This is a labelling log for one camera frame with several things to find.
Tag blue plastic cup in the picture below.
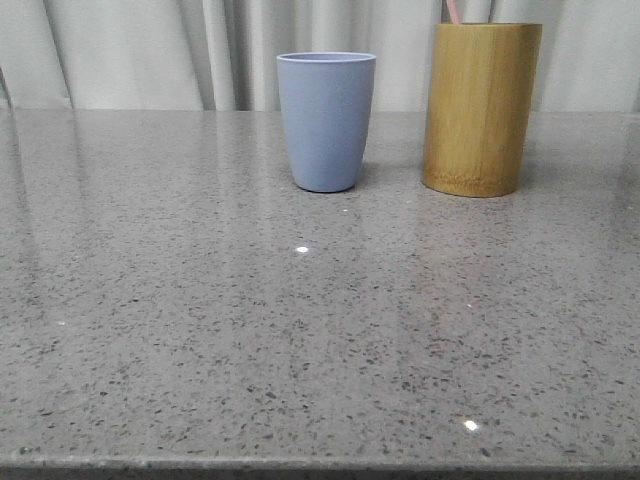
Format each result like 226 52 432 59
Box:
277 52 376 193

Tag bamboo wooden cylinder holder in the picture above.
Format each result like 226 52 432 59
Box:
423 23 542 197

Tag grey pleated curtain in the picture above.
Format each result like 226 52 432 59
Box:
1 1 639 112

